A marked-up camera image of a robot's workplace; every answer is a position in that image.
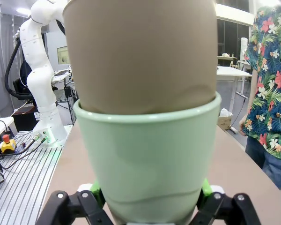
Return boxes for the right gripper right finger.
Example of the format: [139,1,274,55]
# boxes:
[193,179,262,225]

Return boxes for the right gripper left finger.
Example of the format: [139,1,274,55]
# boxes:
[35,180,107,225]

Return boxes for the light green plastic cup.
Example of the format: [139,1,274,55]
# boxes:
[73,91,222,223]

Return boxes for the brown plastic cup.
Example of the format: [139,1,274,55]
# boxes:
[62,0,218,115]

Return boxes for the person's right forearm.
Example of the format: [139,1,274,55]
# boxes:
[247,69,259,122]

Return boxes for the person's right hand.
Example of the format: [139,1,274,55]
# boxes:
[238,114,250,137]

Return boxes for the blue jeans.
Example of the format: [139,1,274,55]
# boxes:
[245,135,281,190]

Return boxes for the small cardboard box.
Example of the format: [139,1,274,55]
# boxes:
[217,114,232,131]

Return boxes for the yellow red emergency stop button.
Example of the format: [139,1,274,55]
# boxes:
[1,135,16,154]

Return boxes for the white crumpled paper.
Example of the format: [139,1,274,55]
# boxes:
[219,108,234,118]

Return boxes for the dark brown box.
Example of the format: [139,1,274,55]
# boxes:
[13,105,41,132]

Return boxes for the small white side table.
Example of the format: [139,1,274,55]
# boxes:
[0,116,15,143]

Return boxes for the person in floral shirt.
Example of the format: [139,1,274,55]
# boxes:
[244,3,281,161]

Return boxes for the white rectangular table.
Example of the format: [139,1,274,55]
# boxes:
[216,66,253,111]

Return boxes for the wooden table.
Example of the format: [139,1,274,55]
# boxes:
[216,55,238,68]

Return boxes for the lit computer screen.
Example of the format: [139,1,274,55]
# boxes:
[57,45,69,66]

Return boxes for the ribbed aluminium base plate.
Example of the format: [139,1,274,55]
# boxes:
[0,130,74,225]

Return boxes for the thick black cable hose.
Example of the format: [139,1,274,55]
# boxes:
[4,35,36,99]

